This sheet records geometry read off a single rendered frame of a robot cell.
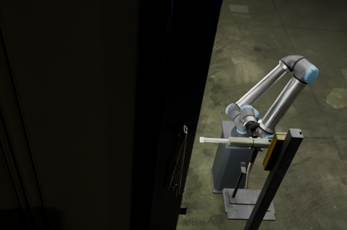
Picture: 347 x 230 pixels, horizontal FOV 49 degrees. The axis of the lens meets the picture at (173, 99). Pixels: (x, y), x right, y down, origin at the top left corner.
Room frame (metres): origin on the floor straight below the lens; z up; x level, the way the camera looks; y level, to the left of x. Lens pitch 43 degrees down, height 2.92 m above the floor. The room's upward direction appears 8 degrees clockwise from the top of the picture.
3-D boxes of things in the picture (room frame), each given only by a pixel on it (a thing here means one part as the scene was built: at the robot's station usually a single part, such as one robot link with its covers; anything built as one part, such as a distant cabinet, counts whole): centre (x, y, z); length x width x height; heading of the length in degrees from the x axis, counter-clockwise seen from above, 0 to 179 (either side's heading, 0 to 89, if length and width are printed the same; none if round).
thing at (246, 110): (1.91, -0.52, 1.13); 0.12 x 0.09 x 0.10; 6
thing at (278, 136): (1.34, -0.60, 1.42); 0.12 x 0.06 x 0.26; 97
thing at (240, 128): (1.92, -0.52, 1.01); 0.12 x 0.09 x 0.12; 33
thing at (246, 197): (1.44, -0.58, 0.95); 0.26 x 0.15 x 0.32; 97
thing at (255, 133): (1.74, -0.54, 1.12); 0.12 x 0.08 x 0.09; 6
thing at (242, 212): (1.42, -0.58, 0.78); 0.31 x 0.23 x 0.01; 97
